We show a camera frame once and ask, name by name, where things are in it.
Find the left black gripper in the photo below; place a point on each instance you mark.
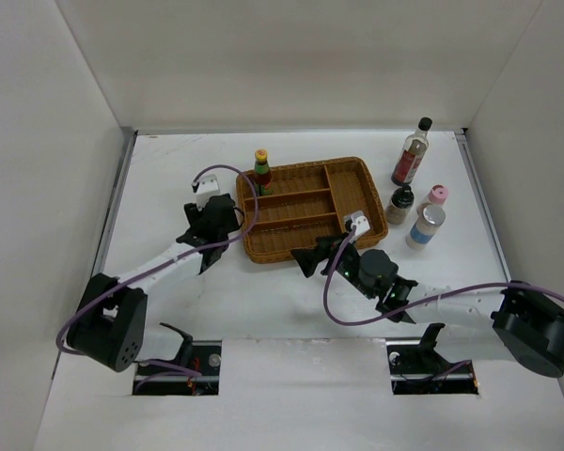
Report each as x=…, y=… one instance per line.
x=195, y=213

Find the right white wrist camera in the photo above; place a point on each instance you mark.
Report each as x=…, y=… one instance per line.
x=356, y=224

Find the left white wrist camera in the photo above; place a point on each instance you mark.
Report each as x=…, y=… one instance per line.
x=204, y=189

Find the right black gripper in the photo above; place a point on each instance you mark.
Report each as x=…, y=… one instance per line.
x=309, y=258

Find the tall dark soy sauce bottle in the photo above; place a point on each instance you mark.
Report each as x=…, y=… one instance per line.
x=412, y=153

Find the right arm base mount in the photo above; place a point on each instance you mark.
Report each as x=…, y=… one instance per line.
x=416, y=369

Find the small brown black-capped bottle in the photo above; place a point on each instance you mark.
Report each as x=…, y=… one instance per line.
x=400, y=203

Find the pink-capped spice bottle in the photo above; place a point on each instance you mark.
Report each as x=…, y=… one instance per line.
x=437, y=195

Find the red sauce bottle green label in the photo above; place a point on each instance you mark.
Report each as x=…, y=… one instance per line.
x=262, y=173

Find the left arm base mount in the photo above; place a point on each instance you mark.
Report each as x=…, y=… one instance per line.
x=188, y=366

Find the silver-capped blue label shaker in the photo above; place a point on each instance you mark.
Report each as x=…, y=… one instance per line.
x=428, y=222

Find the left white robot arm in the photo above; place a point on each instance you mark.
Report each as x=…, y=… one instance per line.
x=110, y=324

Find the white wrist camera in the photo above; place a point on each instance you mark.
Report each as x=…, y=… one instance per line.
x=356, y=224
x=204, y=189

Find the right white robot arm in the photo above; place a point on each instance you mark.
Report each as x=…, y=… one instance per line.
x=511, y=321

